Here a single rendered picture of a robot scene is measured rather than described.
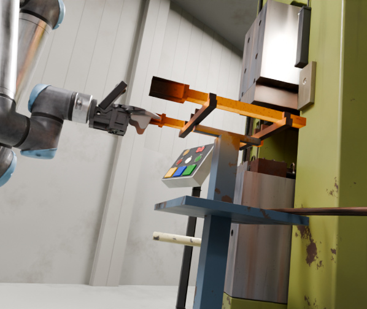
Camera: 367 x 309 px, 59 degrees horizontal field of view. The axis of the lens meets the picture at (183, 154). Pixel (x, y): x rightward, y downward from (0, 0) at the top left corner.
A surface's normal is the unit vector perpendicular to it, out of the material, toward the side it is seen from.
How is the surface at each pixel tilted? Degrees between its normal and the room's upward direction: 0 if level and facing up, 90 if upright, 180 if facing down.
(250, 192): 90
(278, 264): 90
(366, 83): 90
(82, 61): 90
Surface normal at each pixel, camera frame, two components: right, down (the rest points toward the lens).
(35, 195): 0.65, -0.09
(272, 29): 0.17, -0.21
